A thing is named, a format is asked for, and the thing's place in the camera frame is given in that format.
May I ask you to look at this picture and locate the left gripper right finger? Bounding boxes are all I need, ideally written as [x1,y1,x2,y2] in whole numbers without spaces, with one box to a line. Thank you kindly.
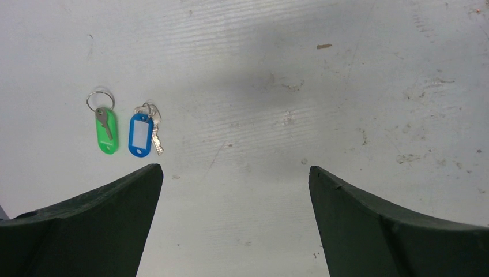
[309,166,488,276]

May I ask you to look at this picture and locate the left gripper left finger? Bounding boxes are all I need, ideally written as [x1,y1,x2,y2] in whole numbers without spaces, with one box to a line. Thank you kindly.
[1,164,164,276]

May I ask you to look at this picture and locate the green key tag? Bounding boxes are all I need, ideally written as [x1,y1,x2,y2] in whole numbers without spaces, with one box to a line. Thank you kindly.
[85,91,119,155]

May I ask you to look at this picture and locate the blue capped key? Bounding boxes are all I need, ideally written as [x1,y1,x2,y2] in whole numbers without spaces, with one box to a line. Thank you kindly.
[128,102,164,158]

